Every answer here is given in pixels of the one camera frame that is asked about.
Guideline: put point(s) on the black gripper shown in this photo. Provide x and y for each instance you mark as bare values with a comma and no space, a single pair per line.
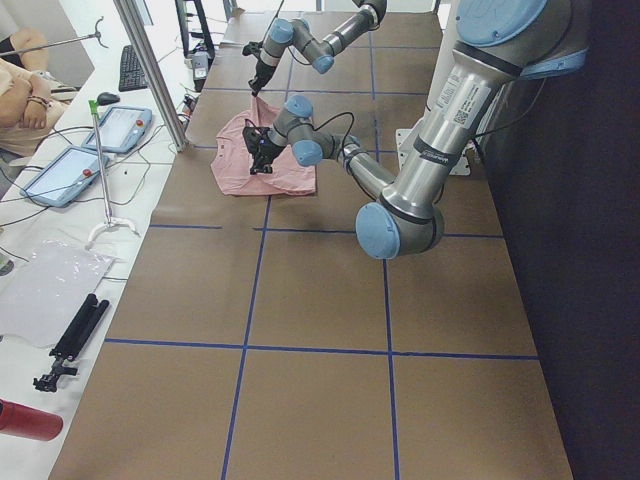
265,150
260,71

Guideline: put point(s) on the pink printed t-shirt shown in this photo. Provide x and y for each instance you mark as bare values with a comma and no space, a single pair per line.
240,167

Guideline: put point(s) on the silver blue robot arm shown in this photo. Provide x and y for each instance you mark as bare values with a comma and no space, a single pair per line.
320,54
497,42

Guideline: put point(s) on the black keyboard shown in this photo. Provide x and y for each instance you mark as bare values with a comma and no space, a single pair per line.
131,74

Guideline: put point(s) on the far teach pendant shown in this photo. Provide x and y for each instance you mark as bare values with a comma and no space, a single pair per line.
121,127

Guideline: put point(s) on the teach pendant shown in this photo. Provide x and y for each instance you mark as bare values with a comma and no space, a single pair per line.
64,178
121,127

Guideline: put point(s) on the black computer mouse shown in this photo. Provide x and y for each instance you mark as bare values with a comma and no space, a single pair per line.
107,98

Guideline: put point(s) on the metal reacher grabber tool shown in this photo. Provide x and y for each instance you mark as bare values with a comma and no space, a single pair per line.
110,223

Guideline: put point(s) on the near teach pendant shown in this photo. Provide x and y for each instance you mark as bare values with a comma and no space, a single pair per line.
64,178

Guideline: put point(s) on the black folded tripod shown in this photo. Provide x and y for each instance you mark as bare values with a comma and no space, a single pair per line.
72,342

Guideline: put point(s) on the seated person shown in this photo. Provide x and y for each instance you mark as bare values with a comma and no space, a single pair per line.
28,110

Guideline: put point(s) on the clear plastic bag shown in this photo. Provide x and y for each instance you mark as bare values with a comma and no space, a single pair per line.
41,298

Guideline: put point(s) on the red bottle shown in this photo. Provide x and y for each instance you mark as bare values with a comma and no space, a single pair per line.
26,422

